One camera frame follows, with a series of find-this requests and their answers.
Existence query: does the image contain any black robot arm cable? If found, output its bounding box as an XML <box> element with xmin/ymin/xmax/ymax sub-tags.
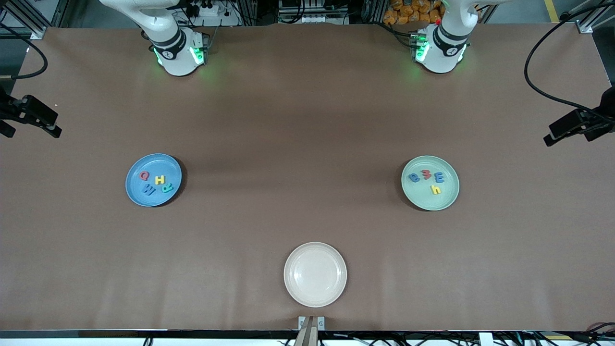
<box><xmin>524</xmin><ymin>0</ymin><xmax>615</xmax><ymax>118</ymax></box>
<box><xmin>0</xmin><ymin>35</ymin><xmax>49</xmax><ymax>81</ymax></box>

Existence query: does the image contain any pile of orange objects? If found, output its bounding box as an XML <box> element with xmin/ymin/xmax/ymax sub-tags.
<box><xmin>384</xmin><ymin>0</ymin><xmax>445</xmax><ymax>25</ymax></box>

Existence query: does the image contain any metal bracket at table edge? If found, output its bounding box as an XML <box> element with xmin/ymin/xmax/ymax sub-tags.
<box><xmin>298</xmin><ymin>316</ymin><xmax>326</xmax><ymax>346</ymax></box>

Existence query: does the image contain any white power strip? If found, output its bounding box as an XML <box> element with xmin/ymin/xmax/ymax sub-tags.
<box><xmin>185</xmin><ymin>0</ymin><xmax>241</xmax><ymax>27</ymax></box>

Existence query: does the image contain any background electronics rack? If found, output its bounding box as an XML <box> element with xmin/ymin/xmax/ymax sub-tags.
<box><xmin>278</xmin><ymin>0</ymin><xmax>337</xmax><ymax>25</ymax></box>

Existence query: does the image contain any green plate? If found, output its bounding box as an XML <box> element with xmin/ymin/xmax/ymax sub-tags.
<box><xmin>401</xmin><ymin>155</ymin><xmax>460</xmax><ymax>211</ymax></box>

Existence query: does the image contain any aluminium frame profile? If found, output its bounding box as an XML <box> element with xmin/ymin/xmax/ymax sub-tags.
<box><xmin>577</xmin><ymin>0</ymin><xmax>615</xmax><ymax>34</ymax></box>
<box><xmin>0</xmin><ymin>0</ymin><xmax>63</xmax><ymax>40</ymax></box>

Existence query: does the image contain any beige plate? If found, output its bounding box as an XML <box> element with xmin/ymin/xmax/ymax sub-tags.
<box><xmin>283</xmin><ymin>242</ymin><xmax>347</xmax><ymax>308</ymax></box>

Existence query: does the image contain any blue plate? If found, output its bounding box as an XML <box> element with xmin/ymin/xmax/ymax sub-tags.
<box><xmin>125</xmin><ymin>153</ymin><xmax>183</xmax><ymax>208</ymax></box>

